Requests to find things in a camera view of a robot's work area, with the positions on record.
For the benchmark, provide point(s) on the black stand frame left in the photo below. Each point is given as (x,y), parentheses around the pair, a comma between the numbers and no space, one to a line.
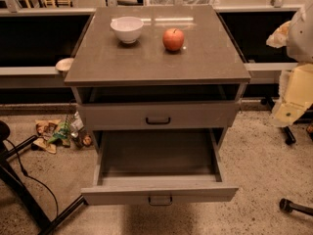
(9,177)

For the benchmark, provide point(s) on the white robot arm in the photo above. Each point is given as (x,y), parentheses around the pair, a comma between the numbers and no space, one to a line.
(300,36)

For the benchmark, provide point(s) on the red apple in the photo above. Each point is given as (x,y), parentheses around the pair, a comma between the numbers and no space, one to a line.
(173,39)

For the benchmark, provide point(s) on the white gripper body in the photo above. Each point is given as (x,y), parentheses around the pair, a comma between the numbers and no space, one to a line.
(301,38)

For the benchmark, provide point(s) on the grey drawer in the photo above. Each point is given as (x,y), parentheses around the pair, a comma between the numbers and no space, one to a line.
(163,115)
(158,168)

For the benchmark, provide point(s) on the snack bag pile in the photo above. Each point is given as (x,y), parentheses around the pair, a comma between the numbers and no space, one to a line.
(50,132)

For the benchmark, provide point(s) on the grey drawer cabinet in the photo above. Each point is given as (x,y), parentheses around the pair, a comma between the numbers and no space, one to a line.
(207,68)

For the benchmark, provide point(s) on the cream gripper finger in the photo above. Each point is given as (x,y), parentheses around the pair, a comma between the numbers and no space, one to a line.
(278,38)
(283,83)

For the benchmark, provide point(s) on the clear plastic bottle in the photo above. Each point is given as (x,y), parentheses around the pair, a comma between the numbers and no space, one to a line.
(78,133)

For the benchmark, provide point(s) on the black stand leg right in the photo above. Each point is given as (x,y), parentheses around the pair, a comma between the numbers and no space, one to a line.
(283,116)

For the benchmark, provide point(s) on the black caster leg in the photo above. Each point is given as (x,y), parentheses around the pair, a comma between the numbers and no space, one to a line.
(288,206)

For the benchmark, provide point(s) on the white bowl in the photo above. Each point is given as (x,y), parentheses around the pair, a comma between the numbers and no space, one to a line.
(127,29)

